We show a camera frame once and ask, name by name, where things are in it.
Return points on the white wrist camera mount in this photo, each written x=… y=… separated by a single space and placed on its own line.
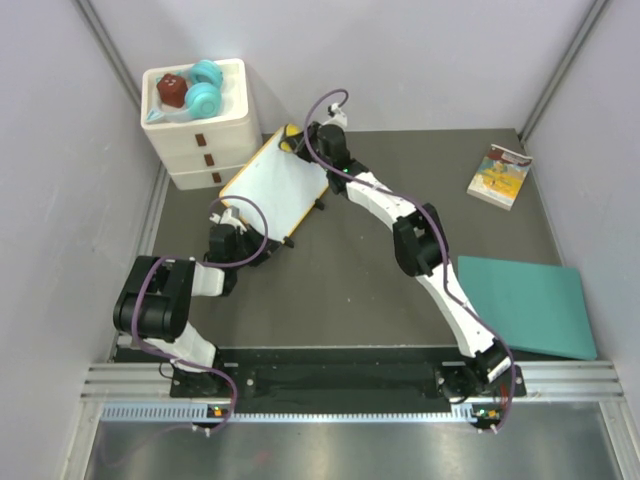
x=229 y=217
x=336 y=116

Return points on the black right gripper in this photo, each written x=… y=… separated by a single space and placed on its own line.
x=299 y=146

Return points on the colourful paperback book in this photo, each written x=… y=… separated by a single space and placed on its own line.
x=500 y=176

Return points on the yellow black whiteboard eraser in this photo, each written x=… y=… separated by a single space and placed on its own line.
x=290 y=138

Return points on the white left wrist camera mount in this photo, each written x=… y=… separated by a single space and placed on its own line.
x=229 y=217

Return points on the white three drawer unit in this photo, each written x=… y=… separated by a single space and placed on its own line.
x=208 y=152

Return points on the dark red cube toy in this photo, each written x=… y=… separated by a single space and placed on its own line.
x=172 y=90

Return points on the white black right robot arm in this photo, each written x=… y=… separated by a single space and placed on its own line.
x=420 y=246

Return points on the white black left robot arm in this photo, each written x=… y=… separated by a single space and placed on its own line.
x=155 y=301

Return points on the teal foam pad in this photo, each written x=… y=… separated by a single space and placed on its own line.
x=534 y=307

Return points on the grey perforated cable duct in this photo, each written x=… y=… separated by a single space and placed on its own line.
x=204 y=413

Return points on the yellow framed whiteboard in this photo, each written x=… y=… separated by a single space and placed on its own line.
x=275 y=190

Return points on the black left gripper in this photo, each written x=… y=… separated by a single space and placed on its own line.
x=252 y=236

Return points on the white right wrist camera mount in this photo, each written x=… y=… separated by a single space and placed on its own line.
x=336 y=116

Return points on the turquoise headphones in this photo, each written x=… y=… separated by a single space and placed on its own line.
x=202 y=101

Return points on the aluminium frame rail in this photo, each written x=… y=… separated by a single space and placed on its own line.
x=545 y=381

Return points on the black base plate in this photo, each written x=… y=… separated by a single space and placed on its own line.
x=354 y=380

